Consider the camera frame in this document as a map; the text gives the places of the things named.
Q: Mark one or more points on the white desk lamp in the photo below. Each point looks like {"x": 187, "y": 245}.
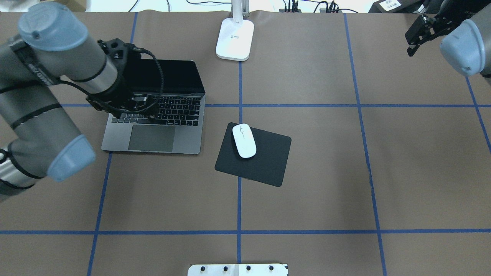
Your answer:
{"x": 236, "y": 33}

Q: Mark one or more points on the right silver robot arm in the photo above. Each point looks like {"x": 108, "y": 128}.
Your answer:
{"x": 466, "y": 31}

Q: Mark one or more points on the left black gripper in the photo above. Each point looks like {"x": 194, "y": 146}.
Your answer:
{"x": 123, "y": 89}

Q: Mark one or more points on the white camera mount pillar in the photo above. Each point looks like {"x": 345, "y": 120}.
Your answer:
{"x": 251, "y": 269}

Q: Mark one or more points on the silver grey laptop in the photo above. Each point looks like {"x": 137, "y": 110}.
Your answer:
{"x": 178, "y": 126}

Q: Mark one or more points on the black mouse pad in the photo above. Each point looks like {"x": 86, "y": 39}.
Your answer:
{"x": 267, "y": 166}

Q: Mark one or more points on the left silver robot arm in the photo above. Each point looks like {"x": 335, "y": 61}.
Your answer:
{"x": 53, "y": 47}

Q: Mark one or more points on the white computer mouse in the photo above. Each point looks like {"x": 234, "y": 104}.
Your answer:
{"x": 244, "y": 140}

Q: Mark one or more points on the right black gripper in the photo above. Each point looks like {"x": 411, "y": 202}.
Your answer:
{"x": 438, "y": 23}

